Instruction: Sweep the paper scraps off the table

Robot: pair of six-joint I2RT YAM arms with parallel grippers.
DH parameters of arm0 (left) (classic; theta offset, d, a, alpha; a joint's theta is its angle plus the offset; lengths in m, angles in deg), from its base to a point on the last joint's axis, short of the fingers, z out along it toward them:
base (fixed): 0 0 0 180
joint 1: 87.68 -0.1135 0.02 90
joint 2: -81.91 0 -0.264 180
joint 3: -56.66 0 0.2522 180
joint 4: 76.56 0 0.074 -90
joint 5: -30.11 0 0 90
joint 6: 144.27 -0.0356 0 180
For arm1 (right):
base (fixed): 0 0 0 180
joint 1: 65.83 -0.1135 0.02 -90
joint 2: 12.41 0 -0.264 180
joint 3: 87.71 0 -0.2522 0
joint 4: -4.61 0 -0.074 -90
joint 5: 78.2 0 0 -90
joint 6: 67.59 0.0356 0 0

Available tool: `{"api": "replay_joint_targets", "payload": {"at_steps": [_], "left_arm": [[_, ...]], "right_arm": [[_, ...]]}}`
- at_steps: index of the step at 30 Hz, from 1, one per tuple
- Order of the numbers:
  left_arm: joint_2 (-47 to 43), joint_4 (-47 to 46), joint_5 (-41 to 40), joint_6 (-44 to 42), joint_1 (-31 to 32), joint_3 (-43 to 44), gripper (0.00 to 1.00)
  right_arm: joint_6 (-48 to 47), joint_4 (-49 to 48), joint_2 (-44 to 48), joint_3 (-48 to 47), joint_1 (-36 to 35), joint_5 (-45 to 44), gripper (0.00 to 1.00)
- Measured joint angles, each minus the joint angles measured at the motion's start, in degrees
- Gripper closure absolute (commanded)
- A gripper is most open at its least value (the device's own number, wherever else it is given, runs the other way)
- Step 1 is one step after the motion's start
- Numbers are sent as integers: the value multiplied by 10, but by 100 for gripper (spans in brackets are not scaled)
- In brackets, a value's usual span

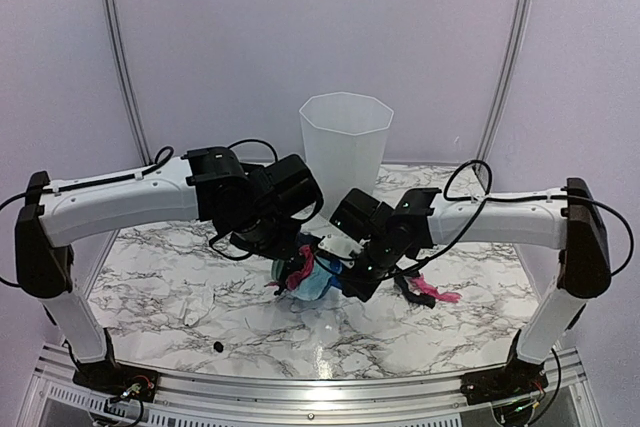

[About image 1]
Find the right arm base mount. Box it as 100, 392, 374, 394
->
460, 332, 549, 405

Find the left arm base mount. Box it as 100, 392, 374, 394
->
66, 329, 160, 402

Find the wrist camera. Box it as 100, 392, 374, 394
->
329, 188, 380, 241
257, 154, 324, 223

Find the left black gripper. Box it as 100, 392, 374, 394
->
230, 203, 303, 262

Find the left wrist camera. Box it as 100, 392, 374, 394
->
257, 154, 324, 223

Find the white crumpled paper scrap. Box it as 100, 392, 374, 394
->
179, 292, 215, 328

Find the translucent white plastic bin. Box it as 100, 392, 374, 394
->
299, 92, 394, 219

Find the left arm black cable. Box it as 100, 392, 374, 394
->
0, 139, 321, 288

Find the green hand brush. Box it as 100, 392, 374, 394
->
269, 259, 297, 295

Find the blue plastic dustpan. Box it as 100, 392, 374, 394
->
314, 257, 345, 296

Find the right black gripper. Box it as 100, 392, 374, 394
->
338, 233, 401, 302

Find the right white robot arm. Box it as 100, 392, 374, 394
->
330, 178, 612, 395

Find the right aluminium corner post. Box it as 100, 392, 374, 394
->
476, 0, 532, 161

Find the aluminium corner post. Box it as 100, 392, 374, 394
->
102, 0, 153, 165
476, 0, 532, 161

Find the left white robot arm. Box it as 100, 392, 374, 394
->
14, 147, 324, 392

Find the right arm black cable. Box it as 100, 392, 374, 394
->
389, 159, 632, 288

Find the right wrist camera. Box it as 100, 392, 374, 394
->
329, 188, 380, 241

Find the light blue paper scrap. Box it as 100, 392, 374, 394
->
291, 266, 334, 302

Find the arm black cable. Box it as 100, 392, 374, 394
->
0, 139, 321, 288
389, 159, 632, 288

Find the left aluminium corner post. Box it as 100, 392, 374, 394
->
102, 0, 153, 165

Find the aluminium front frame rail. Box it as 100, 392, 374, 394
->
17, 345, 604, 426

